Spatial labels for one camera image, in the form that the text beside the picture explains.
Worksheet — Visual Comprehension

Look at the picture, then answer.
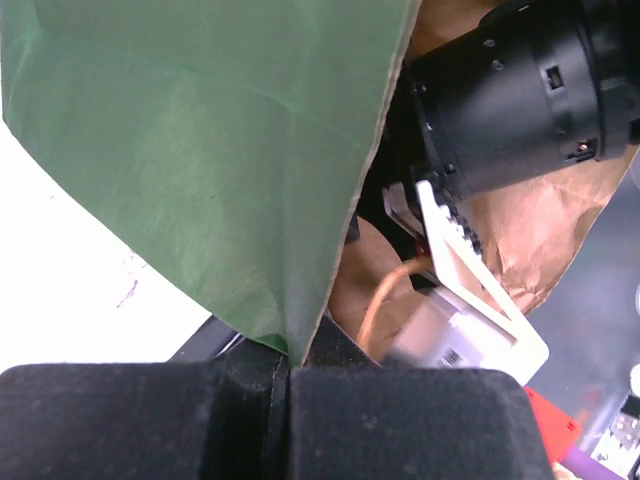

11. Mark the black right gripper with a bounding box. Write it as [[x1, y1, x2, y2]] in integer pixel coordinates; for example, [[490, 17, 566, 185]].
[[407, 1, 639, 199]]

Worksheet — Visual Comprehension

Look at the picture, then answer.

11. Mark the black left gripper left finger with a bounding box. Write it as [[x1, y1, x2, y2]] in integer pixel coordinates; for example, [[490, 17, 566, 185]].
[[1, 344, 287, 479]]

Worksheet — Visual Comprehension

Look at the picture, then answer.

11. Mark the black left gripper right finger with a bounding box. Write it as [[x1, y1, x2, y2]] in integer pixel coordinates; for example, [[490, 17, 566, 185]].
[[284, 314, 556, 480]]

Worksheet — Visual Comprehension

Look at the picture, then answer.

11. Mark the green paper bag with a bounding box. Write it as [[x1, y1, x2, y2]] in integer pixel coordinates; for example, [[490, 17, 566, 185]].
[[0, 0, 640, 366]]

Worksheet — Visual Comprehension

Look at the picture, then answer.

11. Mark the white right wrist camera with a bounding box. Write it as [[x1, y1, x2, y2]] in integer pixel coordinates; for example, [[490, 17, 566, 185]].
[[383, 180, 549, 385]]

